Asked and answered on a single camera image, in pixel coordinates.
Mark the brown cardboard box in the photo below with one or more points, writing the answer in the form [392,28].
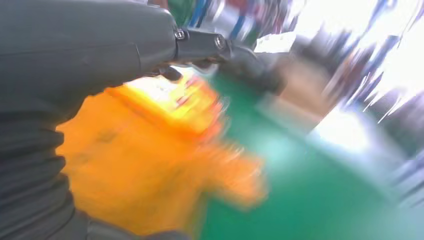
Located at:
[304,89]

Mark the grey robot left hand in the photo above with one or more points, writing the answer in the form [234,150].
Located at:
[82,43]

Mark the white table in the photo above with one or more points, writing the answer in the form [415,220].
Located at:
[344,130]

